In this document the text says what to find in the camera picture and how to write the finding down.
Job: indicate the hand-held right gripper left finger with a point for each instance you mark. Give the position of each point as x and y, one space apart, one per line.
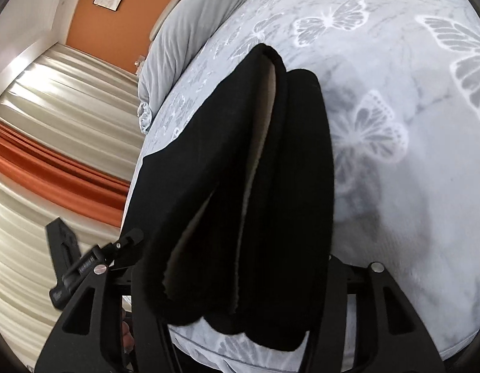
106 311

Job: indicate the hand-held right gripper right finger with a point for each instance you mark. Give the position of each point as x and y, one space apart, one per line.
362 314

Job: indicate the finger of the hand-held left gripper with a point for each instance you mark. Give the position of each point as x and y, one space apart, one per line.
121 245
61 241

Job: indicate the black pants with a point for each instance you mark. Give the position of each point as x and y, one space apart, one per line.
224 163

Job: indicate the person's left hand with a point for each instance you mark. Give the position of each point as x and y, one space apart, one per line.
128 334

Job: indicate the cream curtain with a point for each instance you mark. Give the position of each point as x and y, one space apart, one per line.
69 93
22 248

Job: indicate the orange curtain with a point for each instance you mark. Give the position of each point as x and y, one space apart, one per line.
49 155

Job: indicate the butterfly print bed sheet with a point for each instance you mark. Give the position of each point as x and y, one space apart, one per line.
399 202

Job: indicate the white bedside ornament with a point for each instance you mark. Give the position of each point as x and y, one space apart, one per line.
139 64

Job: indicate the grey duvet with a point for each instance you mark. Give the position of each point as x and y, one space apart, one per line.
178 46

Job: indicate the beige padded headboard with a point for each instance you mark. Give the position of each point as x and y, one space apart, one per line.
162 25

